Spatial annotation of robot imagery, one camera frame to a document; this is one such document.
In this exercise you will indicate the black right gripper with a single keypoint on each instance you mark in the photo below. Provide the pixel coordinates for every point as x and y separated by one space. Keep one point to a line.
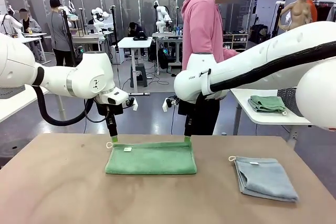
187 113

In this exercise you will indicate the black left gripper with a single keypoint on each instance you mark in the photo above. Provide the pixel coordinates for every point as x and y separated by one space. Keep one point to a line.
111 113

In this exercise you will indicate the green terry towel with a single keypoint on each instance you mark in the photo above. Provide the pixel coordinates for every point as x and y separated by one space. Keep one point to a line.
152 158
267 103

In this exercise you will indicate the blue terry towel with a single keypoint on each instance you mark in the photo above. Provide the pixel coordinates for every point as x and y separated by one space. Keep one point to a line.
265 182

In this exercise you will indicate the person's right forearm pink sleeve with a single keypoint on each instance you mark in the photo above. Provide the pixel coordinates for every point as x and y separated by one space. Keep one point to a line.
232 54

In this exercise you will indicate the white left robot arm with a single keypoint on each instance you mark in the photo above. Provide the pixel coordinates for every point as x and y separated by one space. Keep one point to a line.
86 77

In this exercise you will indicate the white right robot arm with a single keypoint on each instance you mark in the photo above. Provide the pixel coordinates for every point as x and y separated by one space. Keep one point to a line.
236 64

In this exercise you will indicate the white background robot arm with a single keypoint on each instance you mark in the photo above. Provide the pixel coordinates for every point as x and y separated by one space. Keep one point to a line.
99 18
70 11
10 23
162 19

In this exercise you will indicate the black step stool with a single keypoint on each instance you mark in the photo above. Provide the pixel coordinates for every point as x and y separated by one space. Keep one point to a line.
139 75

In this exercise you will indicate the white side table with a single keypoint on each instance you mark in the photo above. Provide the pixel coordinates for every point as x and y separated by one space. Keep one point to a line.
244 106
15 106

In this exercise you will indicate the white standing desk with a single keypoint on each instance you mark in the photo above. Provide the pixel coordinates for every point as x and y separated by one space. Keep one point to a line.
135 43

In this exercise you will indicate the black round floor base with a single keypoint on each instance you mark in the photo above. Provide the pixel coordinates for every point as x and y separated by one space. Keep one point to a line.
14 148

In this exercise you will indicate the seated person in black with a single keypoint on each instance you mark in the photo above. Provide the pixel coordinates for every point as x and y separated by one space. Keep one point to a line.
135 32

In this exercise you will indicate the person in pink hoodie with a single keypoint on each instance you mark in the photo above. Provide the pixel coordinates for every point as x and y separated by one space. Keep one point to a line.
202 30

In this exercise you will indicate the low shoe shelf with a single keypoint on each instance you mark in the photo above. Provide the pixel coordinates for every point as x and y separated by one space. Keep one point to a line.
237 41

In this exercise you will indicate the standing person in grey shirt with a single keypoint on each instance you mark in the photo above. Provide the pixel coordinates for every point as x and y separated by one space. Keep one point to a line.
59 32

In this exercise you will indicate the white background work table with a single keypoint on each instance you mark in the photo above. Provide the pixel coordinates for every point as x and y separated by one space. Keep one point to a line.
31 41

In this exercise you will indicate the black bags pile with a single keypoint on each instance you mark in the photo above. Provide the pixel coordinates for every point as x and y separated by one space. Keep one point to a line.
258 33

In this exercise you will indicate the seated person in grey jacket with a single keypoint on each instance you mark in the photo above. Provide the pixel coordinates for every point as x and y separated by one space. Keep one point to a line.
29 24

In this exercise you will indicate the black tripod with white head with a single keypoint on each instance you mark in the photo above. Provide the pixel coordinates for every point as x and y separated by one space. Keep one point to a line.
277 22

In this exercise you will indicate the bare beige mannequin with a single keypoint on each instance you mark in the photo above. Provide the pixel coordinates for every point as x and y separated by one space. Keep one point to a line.
296 14

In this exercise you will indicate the mannequin with orange shirt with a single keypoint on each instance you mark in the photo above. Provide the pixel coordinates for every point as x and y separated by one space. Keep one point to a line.
313 9

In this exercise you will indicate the dark clothes on rack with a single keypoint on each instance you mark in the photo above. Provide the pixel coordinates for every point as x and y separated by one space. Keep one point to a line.
325 12

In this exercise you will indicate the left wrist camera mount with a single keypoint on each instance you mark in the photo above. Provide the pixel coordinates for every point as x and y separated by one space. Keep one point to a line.
131 103

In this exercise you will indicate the black camera tripod pole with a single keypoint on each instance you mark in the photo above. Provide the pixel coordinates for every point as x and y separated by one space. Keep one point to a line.
114 27
68 40

